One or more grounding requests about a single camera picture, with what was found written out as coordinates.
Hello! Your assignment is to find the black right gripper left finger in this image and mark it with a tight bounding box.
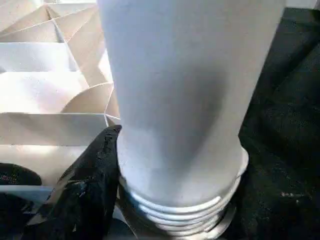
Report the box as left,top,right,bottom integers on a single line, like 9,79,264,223
24,124,123,240

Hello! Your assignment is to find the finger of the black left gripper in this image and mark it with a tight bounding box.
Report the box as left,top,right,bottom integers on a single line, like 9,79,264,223
0,161,43,187
0,191,38,240

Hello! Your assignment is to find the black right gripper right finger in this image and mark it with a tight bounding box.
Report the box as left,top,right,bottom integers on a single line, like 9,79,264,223
232,134,320,240

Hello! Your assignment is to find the white plastic table top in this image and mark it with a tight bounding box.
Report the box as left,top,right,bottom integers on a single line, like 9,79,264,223
0,0,237,240

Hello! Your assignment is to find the white plastic table leg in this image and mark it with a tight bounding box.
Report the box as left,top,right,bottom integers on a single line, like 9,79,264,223
96,0,285,240

